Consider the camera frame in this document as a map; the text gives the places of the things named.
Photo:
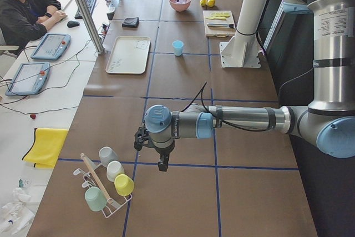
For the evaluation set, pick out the black keyboard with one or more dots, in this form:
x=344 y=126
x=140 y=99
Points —
x=90 y=4

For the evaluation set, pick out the lemon slice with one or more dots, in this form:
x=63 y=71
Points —
x=224 y=14
x=217 y=14

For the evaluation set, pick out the whole lemon upper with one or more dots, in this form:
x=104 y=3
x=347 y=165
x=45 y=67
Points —
x=211 y=3

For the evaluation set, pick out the pink bowl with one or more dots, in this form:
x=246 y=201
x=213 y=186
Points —
x=179 y=7

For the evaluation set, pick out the light blue plastic cup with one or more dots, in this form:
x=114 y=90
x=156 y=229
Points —
x=178 y=46

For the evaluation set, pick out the yellow plastic knife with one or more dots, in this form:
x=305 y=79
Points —
x=217 y=18

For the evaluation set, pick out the wooden cutting board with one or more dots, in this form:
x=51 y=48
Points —
x=218 y=32

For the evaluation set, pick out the folded grey cloth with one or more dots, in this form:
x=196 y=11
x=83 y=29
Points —
x=131 y=22

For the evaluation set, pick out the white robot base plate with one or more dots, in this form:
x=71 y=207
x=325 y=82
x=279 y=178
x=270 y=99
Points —
x=230 y=56

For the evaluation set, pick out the aluminium frame post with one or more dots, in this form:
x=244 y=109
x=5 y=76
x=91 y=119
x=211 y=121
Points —
x=90 y=26

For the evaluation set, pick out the green cup on rack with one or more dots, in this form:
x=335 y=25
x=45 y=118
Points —
x=95 y=199

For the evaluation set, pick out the metal handled knife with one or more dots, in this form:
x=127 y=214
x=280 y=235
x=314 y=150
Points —
x=220 y=25

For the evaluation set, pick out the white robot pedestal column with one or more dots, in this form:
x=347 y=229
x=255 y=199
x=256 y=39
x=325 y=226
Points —
x=250 y=15

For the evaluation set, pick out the grey cup on rack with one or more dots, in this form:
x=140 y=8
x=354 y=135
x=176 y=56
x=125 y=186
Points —
x=107 y=155

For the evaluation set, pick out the lemon slice upper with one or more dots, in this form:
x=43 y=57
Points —
x=224 y=14

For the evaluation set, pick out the wooden rack handle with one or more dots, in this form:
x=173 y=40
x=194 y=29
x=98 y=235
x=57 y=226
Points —
x=92 y=167

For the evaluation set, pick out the yellow cloth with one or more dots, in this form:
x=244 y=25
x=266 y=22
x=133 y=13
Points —
x=46 y=147

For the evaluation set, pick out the blue teach pendant upper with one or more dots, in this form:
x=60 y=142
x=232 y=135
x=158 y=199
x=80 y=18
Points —
x=51 y=47

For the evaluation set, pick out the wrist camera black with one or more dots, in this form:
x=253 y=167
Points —
x=142 y=139

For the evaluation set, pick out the cream bear serving tray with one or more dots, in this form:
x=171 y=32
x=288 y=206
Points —
x=129 y=55

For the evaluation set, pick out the lemon slice lower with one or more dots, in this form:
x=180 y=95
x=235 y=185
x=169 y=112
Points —
x=217 y=14

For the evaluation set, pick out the yellow cup on rack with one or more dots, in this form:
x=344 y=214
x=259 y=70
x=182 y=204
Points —
x=124 y=185

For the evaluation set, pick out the blue teach pendant lower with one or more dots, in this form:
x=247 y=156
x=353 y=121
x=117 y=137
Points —
x=29 y=79

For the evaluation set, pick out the white wire cup rack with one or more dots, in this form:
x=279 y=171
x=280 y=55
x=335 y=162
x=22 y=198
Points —
x=88 y=181

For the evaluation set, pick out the blue teach pendant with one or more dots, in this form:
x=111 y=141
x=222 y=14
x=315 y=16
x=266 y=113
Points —
x=29 y=79
x=51 y=47

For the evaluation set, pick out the black computer mouse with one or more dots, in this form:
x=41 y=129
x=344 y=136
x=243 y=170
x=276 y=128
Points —
x=72 y=24

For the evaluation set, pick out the white cup on rack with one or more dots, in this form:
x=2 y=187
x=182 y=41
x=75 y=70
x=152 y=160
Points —
x=114 y=169

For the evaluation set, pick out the seated person in black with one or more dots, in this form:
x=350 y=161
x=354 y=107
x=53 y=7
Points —
x=23 y=21

